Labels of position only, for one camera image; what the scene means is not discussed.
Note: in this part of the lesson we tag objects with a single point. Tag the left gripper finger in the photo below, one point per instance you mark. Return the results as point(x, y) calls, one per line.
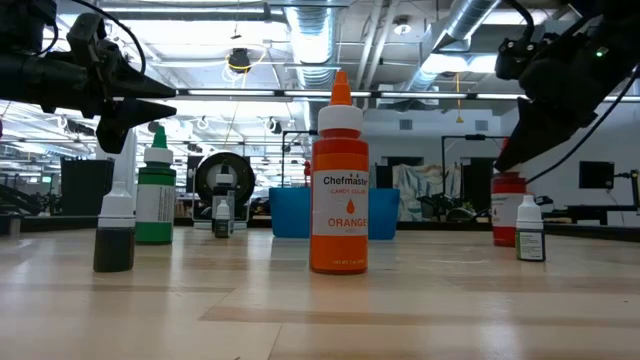
point(125, 122)
point(135, 85)

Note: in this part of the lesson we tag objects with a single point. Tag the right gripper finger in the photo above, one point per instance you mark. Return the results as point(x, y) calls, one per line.
point(545, 125)

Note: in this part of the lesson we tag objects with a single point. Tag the green food colouring bottle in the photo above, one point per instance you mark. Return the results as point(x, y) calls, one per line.
point(155, 230)

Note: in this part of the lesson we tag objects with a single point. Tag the red food colouring bottle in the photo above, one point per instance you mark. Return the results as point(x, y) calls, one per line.
point(506, 230)

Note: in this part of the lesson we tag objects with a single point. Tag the dark-tipped food colouring bottle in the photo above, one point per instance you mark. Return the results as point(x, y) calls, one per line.
point(223, 179)

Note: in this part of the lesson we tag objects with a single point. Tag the small white cap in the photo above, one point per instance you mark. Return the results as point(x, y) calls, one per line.
point(222, 227)
point(530, 245)

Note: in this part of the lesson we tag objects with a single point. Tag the blue plastic tray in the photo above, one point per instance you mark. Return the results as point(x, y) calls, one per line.
point(290, 212)

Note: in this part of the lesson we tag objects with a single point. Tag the orange food colouring bottle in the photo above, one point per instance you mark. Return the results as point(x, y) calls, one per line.
point(339, 155)

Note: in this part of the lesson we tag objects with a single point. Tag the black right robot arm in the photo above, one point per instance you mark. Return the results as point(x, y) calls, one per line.
point(610, 7)

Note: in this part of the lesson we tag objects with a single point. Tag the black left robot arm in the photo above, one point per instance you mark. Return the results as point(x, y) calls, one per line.
point(25, 80)

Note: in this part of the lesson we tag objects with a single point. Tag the black cabinet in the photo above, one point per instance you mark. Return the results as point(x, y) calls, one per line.
point(86, 187)

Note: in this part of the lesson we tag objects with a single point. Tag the yellow hanging pendant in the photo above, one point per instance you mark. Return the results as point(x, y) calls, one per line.
point(458, 117)

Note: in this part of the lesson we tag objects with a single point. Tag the pale crumpled tarp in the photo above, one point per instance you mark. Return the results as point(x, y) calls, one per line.
point(420, 185)

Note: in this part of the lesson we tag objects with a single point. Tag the black overhead light bar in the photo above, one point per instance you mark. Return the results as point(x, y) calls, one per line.
point(377, 94)

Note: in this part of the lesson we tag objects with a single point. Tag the white ceiling fixture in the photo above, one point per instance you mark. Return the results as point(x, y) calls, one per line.
point(401, 27)

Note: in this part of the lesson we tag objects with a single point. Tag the red background object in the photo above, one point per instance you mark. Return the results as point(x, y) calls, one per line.
point(307, 170)

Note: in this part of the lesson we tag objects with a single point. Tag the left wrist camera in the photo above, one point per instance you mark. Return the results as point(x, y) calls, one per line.
point(87, 32)

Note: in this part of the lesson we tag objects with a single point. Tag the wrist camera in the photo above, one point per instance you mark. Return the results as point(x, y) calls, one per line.
point(87, 32)
point(520, 57)

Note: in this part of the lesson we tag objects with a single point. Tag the black tubular frame stand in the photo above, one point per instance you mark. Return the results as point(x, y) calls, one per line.
point(475, 136)
point(295, 132)

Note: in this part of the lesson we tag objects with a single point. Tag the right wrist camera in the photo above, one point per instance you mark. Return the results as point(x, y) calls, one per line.
point(520, 57)

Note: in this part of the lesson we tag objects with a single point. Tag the black wall monitor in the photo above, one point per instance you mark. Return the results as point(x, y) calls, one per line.
point(596, 175)

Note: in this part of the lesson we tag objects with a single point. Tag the black ceiling-mounted camera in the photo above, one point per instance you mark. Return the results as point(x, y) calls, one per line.
point(239, 60)

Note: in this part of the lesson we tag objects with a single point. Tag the silver spiral ventilation duct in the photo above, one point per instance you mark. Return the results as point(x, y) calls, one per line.
point(467, 20)

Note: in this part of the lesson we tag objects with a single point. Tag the silver ribbed ventilation duct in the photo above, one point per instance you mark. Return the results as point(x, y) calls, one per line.
point(314, 40)

